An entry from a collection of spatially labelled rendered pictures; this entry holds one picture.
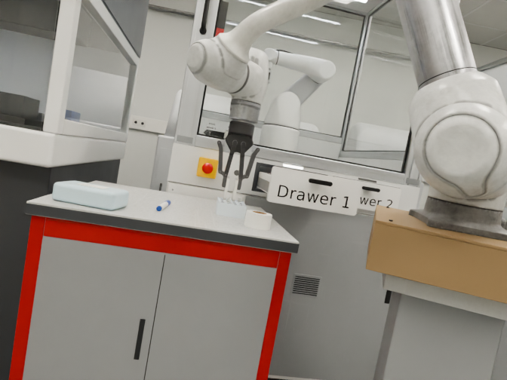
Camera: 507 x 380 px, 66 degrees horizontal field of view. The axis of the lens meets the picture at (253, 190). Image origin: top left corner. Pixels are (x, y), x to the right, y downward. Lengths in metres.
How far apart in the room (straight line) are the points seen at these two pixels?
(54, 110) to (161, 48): 3.73
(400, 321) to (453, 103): 0.47
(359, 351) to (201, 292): 1.02
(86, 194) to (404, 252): 0.70
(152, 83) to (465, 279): 4.44
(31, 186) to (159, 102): 3.59
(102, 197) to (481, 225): 0.83
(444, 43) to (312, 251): 1.04
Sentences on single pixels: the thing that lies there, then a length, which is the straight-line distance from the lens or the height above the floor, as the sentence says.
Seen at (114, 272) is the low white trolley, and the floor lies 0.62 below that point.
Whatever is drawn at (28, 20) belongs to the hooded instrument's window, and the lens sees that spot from 1.40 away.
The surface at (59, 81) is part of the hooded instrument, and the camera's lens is 1.35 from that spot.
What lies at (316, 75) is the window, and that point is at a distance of 1.61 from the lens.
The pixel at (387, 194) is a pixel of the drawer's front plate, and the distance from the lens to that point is 1.68.
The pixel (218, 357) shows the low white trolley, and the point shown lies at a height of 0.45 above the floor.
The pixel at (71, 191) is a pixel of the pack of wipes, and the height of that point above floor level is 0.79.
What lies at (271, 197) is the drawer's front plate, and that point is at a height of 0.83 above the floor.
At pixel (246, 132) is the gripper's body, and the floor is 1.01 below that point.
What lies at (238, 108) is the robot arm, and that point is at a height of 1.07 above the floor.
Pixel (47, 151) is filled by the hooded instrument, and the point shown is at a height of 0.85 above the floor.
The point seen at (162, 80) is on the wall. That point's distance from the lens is 4.93.
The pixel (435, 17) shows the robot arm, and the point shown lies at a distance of 0.82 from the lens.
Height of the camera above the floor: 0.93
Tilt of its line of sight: 4 degrees down
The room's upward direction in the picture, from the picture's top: 10 degrees clockwise
